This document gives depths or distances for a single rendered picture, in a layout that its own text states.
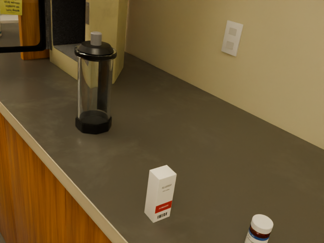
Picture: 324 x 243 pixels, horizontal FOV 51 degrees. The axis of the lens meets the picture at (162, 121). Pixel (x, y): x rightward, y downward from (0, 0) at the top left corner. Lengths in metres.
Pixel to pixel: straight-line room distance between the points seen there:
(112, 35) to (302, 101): 0.67
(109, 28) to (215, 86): 0.46
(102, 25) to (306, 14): 0.65
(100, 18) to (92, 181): 0.61
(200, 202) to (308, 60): 0.59
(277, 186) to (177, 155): 0.26
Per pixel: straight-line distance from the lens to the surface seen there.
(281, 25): 1.18
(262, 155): 1.00
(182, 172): 0.85
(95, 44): 0.90
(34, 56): 1.56
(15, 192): 1.40
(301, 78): 1.16
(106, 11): 1.22
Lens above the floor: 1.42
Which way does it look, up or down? 27 degrees down
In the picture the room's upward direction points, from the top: 8 degrees clockwise
